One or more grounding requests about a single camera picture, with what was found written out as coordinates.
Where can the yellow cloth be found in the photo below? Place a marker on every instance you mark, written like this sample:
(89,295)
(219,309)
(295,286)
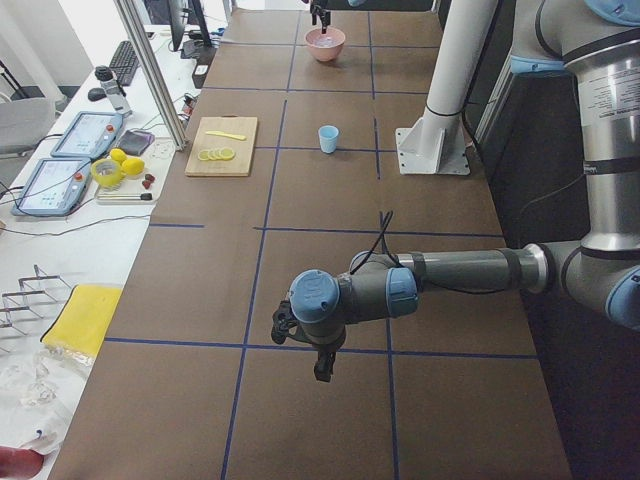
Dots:
(80,327)

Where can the black monitor stand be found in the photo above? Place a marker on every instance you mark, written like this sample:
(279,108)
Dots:
(180,13)

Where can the clear plastic bag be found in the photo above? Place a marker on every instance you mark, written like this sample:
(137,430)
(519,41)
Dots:
(39,395)

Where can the pink bowl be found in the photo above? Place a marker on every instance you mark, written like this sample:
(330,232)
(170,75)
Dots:
(325,54)

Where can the white mounting pillar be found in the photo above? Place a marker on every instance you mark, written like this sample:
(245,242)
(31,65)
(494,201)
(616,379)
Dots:
(435,143)

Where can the aluminium frame post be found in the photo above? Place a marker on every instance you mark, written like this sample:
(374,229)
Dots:
(137,35)

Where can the yellow tape roll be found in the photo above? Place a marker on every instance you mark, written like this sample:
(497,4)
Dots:
(107,172)

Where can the yellow plastic knife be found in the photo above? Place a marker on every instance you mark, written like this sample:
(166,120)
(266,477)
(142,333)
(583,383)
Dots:
(223,134)

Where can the wooden cutting board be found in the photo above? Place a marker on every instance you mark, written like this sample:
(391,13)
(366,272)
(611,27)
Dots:
(240,165)

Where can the light blue cup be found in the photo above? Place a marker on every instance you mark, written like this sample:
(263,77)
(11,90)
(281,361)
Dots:
(328,136)

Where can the teach pendant tablet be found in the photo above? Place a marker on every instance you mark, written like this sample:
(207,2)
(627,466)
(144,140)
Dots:
(89,135)
(54,189)

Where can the white tray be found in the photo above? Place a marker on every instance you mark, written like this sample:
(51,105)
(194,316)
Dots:
(130,191)

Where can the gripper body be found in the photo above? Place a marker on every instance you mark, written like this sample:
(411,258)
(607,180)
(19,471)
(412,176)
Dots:
(319,12)
(325,348)

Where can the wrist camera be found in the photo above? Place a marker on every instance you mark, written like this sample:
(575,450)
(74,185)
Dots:
(283,322)

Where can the black keyboard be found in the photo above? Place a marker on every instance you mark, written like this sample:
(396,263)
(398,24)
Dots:
(124,63)

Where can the yellow lemon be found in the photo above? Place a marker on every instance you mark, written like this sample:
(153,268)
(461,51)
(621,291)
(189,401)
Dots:
(118,155)
(133,166)

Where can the water bottle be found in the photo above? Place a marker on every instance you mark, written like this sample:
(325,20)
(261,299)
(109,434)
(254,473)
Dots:
(113,90)

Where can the computer mouse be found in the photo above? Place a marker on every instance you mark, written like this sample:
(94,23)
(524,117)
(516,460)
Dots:
(96,94)

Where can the wire rack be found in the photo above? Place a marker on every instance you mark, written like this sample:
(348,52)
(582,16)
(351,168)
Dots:
(29,308)

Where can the clear ice cubes pile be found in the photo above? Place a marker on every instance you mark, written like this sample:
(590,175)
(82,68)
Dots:
(325,41)

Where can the purple grey cloth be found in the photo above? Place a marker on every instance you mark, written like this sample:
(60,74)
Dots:
(135,142)

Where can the red object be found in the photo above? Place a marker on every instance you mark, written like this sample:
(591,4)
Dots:
(17,463)

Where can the black power strip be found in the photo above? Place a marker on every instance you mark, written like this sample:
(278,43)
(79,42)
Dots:
(203,63)

